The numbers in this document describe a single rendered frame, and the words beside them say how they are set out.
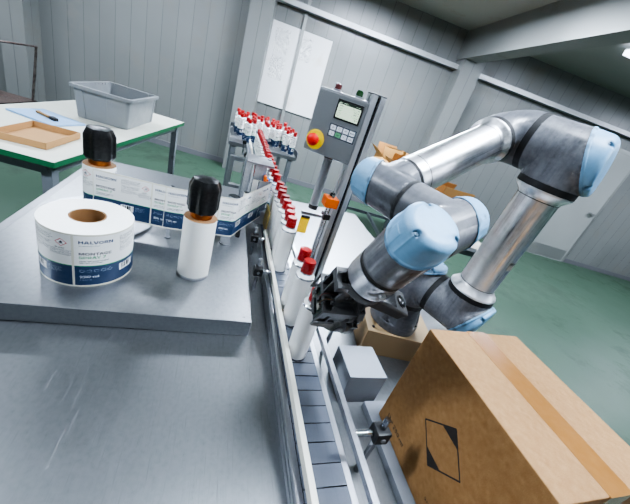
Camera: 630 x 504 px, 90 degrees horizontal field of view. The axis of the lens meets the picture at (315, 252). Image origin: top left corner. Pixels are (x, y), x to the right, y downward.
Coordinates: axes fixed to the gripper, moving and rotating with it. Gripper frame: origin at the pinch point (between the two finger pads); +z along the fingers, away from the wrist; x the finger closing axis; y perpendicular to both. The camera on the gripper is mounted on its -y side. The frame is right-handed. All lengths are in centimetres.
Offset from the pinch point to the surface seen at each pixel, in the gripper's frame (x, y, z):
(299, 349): 2.2, 1.3, 14.7
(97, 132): -57, 60, 20
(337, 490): 28.3, -1.8, 4.4
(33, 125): -141, 129, 110
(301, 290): -12.3, 1.2, 13.1
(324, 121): -63, -2, -1
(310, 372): 7.0, -2.1, 16.7
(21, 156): -98, 113, 88
